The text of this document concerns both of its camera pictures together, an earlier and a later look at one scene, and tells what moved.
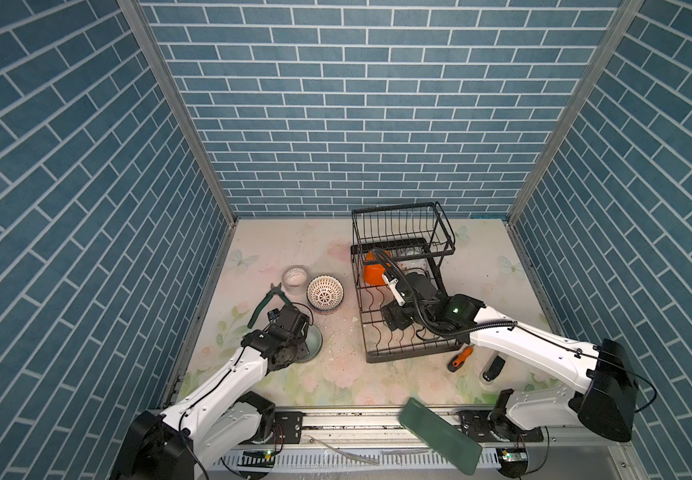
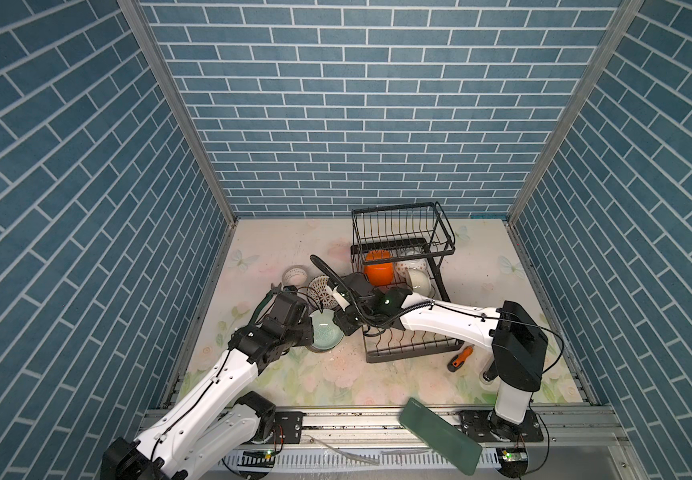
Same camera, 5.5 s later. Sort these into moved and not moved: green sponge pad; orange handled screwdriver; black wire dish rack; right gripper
Moved: right gripper
Not moved: orange handled screwdriver; green sponge pad; black wire dish rack
